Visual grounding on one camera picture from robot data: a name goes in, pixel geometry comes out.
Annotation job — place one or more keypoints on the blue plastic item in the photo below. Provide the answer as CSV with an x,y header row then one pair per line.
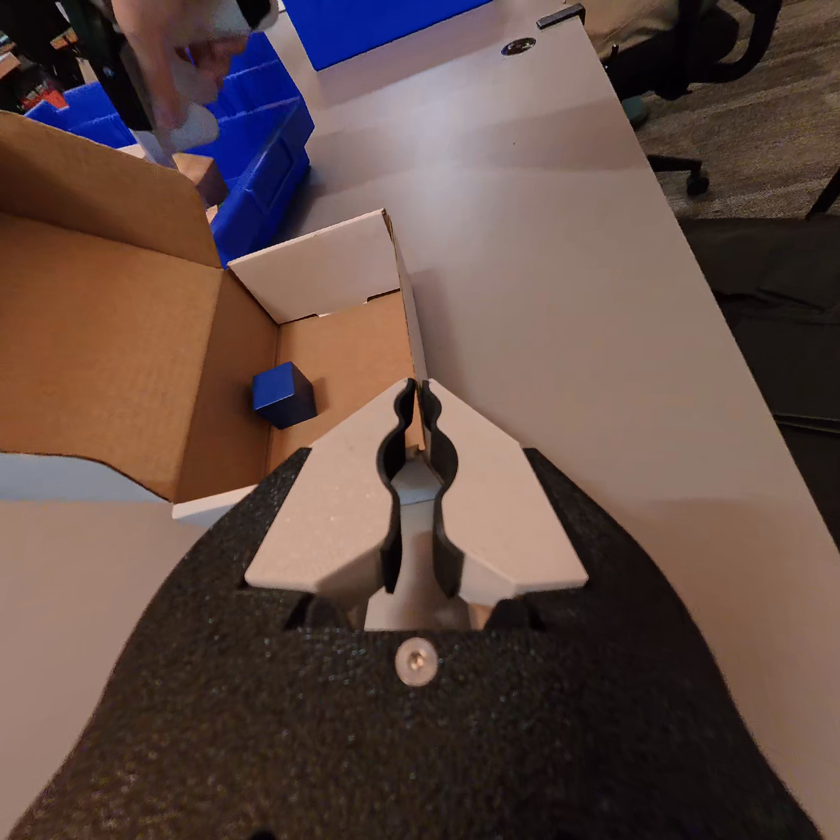
x,y
380,26

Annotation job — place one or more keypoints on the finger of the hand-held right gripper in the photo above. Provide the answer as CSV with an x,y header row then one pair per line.
x,y
161,154

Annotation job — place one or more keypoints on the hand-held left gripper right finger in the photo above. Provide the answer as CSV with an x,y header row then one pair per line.
x,y
512,525

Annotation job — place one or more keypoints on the white cardboard mailer box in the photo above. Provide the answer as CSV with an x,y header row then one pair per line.
x,y
131,328

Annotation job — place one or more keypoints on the black desk edge clip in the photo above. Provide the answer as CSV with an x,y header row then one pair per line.
x,y
561,16

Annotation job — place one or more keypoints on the black office chair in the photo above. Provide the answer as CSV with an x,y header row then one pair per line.
x,y
689,52

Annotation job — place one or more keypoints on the blue plastic bin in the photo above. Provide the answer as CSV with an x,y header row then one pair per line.
x,y
262,164

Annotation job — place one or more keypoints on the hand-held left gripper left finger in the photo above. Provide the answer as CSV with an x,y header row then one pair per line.
x,y
328,525

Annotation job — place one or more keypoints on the dark blue cube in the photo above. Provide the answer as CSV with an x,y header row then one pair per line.
x,y
282,394

